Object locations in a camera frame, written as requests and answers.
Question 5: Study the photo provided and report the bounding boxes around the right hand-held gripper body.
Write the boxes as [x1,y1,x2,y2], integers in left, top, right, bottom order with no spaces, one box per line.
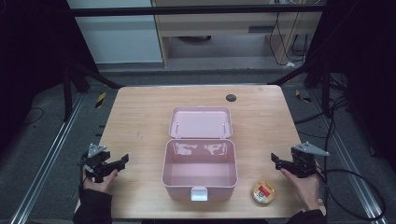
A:
[290,141,331,179]

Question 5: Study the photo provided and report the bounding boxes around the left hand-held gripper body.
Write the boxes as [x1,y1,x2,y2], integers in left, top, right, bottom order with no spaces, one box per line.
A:
[80,143,112,184]

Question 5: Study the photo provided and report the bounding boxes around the round yellow tin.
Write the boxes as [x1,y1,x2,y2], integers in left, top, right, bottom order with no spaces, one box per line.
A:
[250,180,276,206]

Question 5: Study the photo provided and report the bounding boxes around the pink plastic storage box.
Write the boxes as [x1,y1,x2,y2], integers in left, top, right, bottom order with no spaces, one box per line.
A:
[161,105,239,203]

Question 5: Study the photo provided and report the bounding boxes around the person's left hand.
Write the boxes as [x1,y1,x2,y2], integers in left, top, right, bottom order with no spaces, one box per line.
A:
[81,167,120,196]

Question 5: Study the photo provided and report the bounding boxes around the person's right hand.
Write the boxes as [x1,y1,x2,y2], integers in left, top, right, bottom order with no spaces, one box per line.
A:
[279,167,322,213]

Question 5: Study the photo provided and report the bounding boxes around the yellow black floor tape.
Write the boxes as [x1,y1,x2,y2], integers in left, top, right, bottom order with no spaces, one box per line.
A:
[294,89,313,104]
[94,91,107,109]

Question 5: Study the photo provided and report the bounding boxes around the black metal stand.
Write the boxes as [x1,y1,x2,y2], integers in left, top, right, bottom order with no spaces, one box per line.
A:
[61,58,123,123]
[268,43,332,119]

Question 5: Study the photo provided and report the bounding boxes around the black curtain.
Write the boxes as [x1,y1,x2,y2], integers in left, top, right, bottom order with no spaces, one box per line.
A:
[0,0,100,157]
[306,0,396,172]

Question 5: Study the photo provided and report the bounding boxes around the white cabinet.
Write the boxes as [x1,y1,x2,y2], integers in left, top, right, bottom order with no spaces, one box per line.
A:
[66,0,164,65]

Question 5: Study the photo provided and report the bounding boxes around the light wooden cabinet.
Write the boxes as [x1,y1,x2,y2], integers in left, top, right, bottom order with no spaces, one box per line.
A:
[150,0,325,68]

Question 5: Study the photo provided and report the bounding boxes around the black horizontal bar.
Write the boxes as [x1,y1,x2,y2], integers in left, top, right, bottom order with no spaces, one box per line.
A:
[66,4,327,17]

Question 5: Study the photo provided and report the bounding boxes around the aluminium floor rail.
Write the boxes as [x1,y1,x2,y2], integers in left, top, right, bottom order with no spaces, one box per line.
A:
[309,89,390,224]
[8,92,86,224]

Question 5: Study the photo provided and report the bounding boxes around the black floor cable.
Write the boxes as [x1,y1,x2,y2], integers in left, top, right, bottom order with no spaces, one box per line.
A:
[21,106,45,126]
[293,95,350,140]

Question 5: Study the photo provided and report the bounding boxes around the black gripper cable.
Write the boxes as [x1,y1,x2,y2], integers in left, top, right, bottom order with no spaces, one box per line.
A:
[315,163,388,222]

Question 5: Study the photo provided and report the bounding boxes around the black hanging cables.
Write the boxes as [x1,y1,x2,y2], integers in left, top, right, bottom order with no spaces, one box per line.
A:
[268,11,310,67]

